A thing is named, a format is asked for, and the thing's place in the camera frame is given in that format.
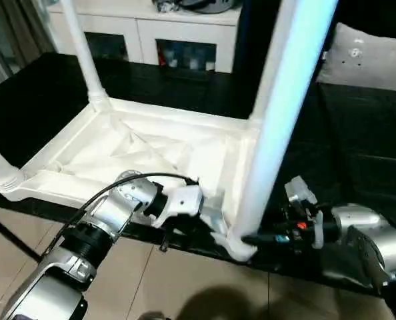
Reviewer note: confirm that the black metal frame bar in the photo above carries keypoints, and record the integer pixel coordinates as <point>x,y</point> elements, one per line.
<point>11,235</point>

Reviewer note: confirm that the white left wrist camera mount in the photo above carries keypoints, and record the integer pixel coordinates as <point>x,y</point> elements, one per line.
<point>184,201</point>

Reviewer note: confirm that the black robot body part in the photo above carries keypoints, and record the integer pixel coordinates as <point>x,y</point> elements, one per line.
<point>156,316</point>

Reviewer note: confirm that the white cabinet with glass doors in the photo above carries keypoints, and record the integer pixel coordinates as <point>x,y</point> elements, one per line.
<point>144,26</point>

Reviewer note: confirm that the white plastic table top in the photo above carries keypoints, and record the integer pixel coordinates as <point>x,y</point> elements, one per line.
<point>158,146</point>

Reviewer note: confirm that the black work mat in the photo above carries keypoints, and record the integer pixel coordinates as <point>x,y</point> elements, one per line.
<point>368,133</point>

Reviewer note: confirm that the black plastic packet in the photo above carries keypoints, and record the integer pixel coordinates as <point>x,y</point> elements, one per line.
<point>164,6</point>

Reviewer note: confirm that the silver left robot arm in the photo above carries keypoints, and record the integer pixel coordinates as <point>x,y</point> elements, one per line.
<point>98,216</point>

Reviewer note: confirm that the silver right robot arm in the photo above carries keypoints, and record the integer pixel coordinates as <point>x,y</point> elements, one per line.
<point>368,220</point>

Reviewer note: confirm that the grey window curtain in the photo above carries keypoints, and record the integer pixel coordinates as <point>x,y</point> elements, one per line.
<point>18,33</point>

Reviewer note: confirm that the black sofa with gold label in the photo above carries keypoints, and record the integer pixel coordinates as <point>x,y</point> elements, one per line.
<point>378,13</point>

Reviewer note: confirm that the grey printed pillow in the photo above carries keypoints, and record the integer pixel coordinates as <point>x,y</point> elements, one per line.
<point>368,63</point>

